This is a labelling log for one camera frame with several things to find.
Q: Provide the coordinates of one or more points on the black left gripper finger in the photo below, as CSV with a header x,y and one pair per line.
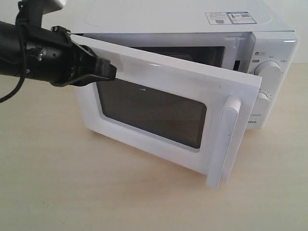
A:
x,y
88,67

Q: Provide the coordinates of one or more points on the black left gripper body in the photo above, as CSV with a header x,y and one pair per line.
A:
x,y
49,56

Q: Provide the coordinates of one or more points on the white microwave door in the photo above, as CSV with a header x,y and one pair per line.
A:
x,y
191,114

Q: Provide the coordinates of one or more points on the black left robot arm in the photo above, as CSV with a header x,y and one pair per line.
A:
x,y
30,13

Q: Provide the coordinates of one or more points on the white Midea microwave body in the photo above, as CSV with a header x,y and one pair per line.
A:
x,y
183,23

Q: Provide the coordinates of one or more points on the blue white warning sticker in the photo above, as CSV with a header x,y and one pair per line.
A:
x,y
230,18

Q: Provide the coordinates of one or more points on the lower white timer knob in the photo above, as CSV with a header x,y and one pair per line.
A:
x,y
261,103

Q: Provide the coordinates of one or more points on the upper white power knob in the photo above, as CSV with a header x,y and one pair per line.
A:
x,y
269,71

